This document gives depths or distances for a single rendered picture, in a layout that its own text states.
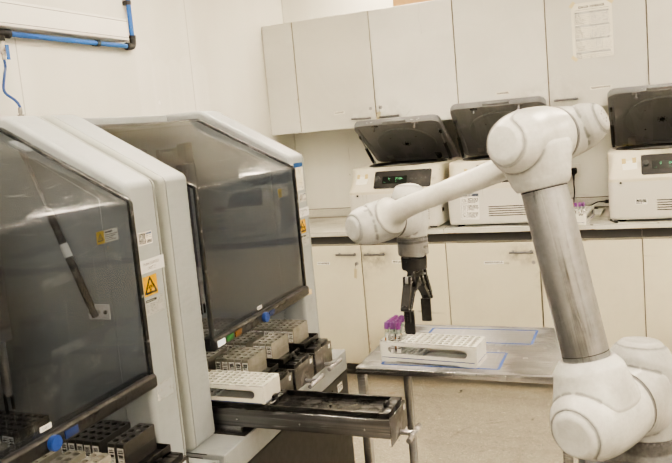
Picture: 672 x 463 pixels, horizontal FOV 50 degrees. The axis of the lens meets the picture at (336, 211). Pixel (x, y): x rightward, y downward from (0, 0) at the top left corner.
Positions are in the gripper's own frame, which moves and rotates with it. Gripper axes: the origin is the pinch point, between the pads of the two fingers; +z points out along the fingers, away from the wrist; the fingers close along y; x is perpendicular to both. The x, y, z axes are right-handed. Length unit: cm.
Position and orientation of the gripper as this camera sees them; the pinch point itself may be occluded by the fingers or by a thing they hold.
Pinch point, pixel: (418, 323)
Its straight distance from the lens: 216.6
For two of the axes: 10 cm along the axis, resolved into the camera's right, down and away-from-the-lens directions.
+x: -8.9, 0.3, 4.6
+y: 4.6, -1.4, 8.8
